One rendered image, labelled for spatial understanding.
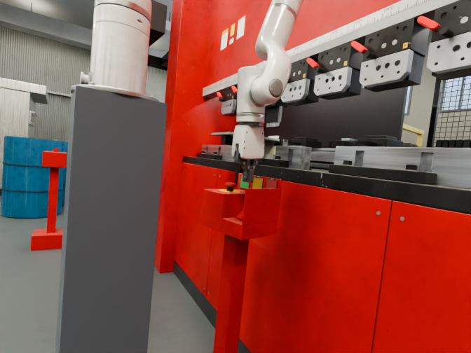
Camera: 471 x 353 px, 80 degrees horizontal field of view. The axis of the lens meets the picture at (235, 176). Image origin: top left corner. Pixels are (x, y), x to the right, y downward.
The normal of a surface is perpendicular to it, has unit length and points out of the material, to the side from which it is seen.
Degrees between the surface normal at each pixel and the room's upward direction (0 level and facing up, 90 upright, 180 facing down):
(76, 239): 90
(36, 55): 90
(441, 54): 90
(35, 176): 90
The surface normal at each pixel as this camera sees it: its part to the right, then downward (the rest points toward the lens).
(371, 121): -0.87, -0.05
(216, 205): -0.73, -0.03
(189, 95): 0.49, 0.11
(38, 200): 0.71, 0.11
